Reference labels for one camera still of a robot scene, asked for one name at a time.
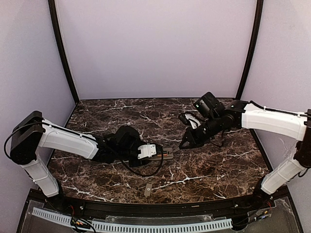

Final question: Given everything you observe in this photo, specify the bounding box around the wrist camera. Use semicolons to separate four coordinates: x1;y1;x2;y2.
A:
178;112;201;129
137;144;163;161

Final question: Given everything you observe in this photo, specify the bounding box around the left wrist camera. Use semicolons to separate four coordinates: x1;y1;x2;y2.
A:
137;144;163;161

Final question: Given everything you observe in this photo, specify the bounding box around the black left camera cable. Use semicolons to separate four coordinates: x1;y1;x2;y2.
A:
120;155;166;177

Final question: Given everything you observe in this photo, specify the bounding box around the left white cable duct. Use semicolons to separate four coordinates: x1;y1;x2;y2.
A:
32;207;71;227

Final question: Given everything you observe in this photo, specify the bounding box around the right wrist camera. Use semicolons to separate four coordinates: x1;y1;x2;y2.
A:
178;112;201;129

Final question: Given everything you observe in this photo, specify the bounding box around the black front rail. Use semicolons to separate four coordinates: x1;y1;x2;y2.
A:
72;198;256;220

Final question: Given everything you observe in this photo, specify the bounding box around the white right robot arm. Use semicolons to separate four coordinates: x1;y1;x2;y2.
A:
179;92;311;197

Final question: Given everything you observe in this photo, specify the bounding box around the left black frame post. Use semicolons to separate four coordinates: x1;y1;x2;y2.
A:
48;0;80;105

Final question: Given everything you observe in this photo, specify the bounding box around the black frame post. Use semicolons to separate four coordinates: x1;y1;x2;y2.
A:
48;0;80;105
235;0;264;100

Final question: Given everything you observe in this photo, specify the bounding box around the white cable duct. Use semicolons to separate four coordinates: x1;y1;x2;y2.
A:
92;219;232;233
32;207;71;227

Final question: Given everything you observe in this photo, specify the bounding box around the right white cable duct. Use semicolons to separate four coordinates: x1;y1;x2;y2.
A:
92;219;232;233

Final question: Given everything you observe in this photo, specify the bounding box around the right black frame post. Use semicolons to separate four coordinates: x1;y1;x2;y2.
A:
235;0;264;100

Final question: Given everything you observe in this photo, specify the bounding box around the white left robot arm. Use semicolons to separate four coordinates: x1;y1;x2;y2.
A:
4;111;156;198

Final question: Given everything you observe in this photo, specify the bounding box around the grey battery cover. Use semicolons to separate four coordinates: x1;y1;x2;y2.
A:
144;183;152;197

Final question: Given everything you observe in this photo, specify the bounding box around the white remote control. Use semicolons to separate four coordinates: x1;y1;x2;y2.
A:
144;148;173;161

